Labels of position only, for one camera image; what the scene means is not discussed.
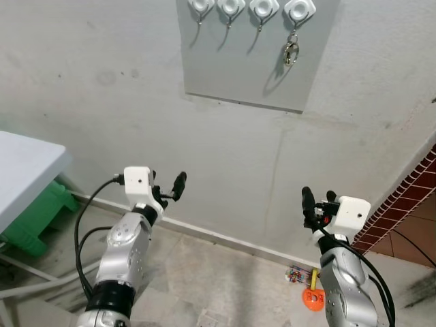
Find white wall hook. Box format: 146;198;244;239
249;0;281;33
217;0;247;29
283;0;316;33
188;0;215;27

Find small colourful floor item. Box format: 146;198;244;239
284;266;309;284

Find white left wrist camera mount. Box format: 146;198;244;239
123;166;166;214

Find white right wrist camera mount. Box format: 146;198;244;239
333;196;373;236

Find green plastic stool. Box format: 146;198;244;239
0;179;80;258

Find silver keys on ring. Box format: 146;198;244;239
283;31;300;67

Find white table leg frame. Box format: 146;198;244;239
0;255;103;302

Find black left wrist camera cable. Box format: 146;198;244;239
73;174;127;300

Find orange round floor object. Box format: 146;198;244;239
302;287;325;313

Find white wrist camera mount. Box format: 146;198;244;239
123;166;166;214
333;196;373;236

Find thin black floor cable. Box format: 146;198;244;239
391;228;436;268

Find white table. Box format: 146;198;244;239
0;130;73;234

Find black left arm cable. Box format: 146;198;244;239
76;225;116;287

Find grey hook board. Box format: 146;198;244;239
176;0;341;114

